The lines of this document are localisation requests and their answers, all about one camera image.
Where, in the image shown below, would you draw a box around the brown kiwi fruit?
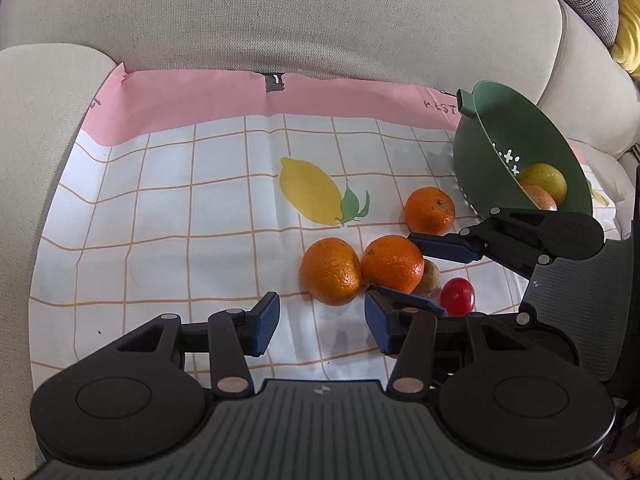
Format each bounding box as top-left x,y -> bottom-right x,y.
412,259 -> 442,297

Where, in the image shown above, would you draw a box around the orange mandarin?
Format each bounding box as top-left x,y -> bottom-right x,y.
404,186 -> 457,235
299,237 -> 361,307
360,235 -> 424,294

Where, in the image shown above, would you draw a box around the red tomato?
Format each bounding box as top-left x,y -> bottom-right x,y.
439,278 -> 475,316

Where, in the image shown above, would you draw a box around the red-green mango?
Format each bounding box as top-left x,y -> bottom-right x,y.
521,183 -> 558,211

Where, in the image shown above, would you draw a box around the yellow-green mango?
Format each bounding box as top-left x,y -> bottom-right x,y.
516,162 -> 567,205

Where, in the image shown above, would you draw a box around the green colander bowl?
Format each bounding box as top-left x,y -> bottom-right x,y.
454,81 -> 592,218

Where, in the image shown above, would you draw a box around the checked lemon print cloth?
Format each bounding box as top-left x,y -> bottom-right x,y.
28,62 -> 622,391

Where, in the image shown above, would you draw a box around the yellow cushion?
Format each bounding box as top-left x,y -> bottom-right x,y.
611,0 -> 640,81

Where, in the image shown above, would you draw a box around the beige sofa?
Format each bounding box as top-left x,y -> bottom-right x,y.
1,0 -> 639,479

